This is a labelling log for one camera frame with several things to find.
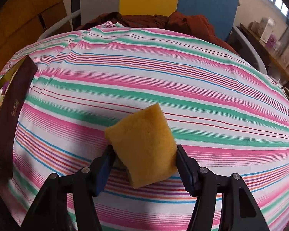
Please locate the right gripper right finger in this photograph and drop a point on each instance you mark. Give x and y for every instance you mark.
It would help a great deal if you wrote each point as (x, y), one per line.
(188, 170)

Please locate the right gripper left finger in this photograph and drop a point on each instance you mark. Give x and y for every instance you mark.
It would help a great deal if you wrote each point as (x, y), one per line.
(100, 170)

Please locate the orange sponge block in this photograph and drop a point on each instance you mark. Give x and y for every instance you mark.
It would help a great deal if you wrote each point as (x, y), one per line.
(145, 145)

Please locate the striped pink green tablecloth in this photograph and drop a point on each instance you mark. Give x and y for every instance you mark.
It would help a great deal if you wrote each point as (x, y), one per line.
(227, 115)

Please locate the wooden desk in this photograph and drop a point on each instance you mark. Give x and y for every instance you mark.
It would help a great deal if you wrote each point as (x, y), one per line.
(267, 54)

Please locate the dark red jacket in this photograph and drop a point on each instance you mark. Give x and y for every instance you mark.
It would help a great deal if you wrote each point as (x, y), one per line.
(196, 25)

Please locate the purple box on desk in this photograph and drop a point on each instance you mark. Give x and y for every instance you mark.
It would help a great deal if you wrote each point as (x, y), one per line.
(272, 42)

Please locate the white milk carton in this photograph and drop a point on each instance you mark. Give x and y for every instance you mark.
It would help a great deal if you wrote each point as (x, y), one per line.
(266, 28)

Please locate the grey yellow blue chair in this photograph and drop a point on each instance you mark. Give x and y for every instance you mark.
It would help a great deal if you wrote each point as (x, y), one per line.
(220, 13)

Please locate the wooden wardrobe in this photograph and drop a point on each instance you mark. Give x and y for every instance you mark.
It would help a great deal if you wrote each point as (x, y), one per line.
(23, 21)

